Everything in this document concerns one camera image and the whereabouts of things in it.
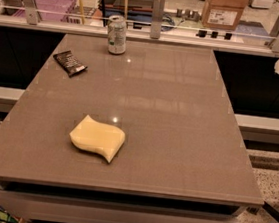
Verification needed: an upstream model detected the yellow curved sponge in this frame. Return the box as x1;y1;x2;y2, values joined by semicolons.
69;115;126;162

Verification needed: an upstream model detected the green white 7up can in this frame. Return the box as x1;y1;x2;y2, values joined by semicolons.
107;15;127;55

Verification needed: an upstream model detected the cardboard box with label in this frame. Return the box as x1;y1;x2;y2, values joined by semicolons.
201;0;249;31

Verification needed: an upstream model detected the white table drawer front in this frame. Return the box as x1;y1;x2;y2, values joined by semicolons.
0;190;239;223

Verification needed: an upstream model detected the black snack packet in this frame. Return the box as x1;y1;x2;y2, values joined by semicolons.
53;50;87;77

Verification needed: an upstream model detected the purple plastic crate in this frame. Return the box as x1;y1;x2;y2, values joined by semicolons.
12;0;78;25

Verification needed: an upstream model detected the middle metal railing bracket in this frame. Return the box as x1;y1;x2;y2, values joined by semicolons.
150;0;165;39

